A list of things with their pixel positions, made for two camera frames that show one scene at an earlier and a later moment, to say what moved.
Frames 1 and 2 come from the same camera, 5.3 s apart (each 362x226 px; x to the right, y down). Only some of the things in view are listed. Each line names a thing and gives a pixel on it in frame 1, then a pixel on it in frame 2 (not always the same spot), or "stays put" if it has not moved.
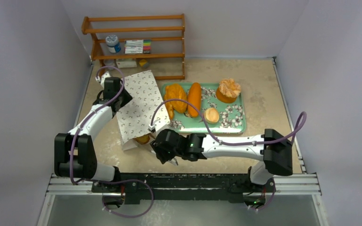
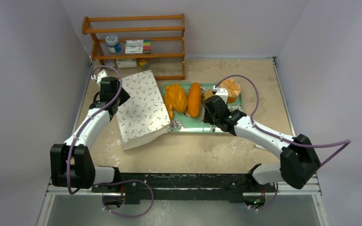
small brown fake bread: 143,140 to 207,94
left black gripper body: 124,98 stays put
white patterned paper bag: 146,108 stays put
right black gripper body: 161,148 to 212,103
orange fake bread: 227,91 stays put
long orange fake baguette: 194,97 stays put
